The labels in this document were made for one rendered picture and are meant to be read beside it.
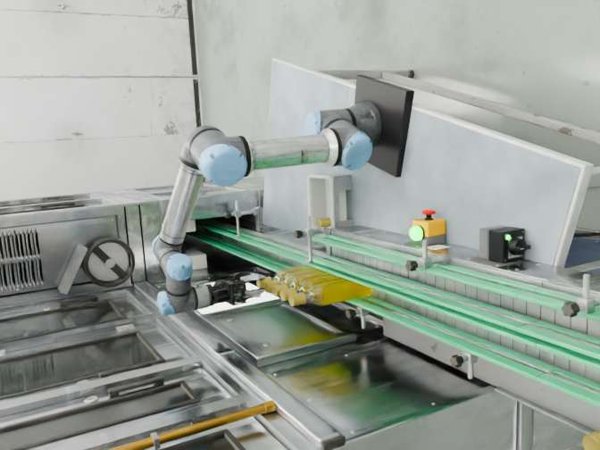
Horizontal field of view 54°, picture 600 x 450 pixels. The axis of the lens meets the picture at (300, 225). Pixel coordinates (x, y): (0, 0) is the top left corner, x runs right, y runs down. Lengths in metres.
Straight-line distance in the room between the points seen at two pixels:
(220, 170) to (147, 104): 3.98
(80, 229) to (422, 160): 1.50
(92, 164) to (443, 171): 4.05
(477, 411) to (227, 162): 0.89
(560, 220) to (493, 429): 0.55
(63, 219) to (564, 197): 1.92
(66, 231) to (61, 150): 2.77
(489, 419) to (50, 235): 1.85
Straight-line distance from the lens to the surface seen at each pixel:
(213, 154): 1.56
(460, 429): 1.55
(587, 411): 1.43
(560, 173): 1.51
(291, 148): 1.67
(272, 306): 2.15
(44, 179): 5.37
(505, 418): 1.66
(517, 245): 1.53
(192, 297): 1.84
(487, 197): 1.66
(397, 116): 1.87
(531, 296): 1.33
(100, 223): 2.67
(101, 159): 5.43
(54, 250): 2.65
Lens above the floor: 1.95
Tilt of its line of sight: 28 degrees down
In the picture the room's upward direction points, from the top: 98 degrees counter-clockwise
